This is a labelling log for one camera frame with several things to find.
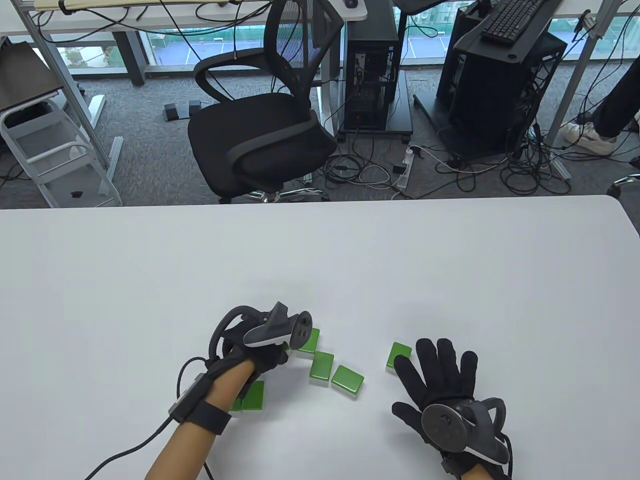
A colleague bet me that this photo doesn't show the black mesh office chair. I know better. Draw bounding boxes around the black mesh office chair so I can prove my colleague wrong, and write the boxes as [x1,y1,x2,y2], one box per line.
[187,0,346,205]

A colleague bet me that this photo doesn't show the aluminium frame post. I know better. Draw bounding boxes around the aluminium frame post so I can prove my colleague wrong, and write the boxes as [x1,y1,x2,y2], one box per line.
[544,0,617,182]
[17,0,124,183]

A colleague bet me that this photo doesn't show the person's left forearm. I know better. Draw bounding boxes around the person's left forearm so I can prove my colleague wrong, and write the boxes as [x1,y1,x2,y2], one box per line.
[144,359,257,480]

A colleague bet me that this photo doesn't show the white power strip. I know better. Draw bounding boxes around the white power strip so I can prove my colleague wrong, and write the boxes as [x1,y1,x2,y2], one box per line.
[391,145,418,190]

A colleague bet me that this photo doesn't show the black office desk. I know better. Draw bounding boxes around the black office desk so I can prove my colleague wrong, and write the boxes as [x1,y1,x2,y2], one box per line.
[394,0,553,62]

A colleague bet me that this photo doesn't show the person's left hand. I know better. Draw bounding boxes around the person's left hand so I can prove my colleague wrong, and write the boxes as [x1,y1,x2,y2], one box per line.
[204,325,291,400]

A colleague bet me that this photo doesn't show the group of green mahjong tiles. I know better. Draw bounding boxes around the group of green mahjong tiles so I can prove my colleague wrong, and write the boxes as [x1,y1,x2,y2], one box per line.
[230,327,366,414]

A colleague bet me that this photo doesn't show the grey hand tracking controller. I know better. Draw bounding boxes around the grey hand tracking controller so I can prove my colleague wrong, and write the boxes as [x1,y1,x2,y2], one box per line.
[421,397,512,465]
[207,301,314,362]

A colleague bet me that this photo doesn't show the dark grey flat panel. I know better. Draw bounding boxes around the dark grey flat panel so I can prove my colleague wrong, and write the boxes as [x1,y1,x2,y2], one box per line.
[0,41,65,112]

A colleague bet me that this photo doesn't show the chrome chair base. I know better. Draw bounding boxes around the chrome chair base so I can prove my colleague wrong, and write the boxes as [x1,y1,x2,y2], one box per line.
[606,173,640,198]

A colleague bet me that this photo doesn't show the tangle of floor cables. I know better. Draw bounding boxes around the tangle of floor cables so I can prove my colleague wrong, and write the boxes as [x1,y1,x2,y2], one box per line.
[320,125,573,198]

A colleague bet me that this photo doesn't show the black computer tower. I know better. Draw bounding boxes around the black computer tower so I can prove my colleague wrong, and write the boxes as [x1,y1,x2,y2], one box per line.
[342,0,401,132]

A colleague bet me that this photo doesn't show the green backed mahjong tile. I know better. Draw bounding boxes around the green backed mahjong tile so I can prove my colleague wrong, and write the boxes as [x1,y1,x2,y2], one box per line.
[385,342,413,373]

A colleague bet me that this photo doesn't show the white step stool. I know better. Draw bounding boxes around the white step stool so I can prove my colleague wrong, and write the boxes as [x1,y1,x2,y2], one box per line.
[0,100,123,208]

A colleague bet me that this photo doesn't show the person's right hand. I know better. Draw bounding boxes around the person's right hand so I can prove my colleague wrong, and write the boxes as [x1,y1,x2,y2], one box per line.
[392,338,510,480]

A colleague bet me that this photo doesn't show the black keyboard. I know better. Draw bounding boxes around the black keyboard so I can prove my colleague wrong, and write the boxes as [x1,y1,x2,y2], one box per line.
[481,0,551,47]

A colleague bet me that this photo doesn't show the open black computer case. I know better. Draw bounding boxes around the open black computer case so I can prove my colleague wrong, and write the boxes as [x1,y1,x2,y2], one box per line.
[437,30,568,158]

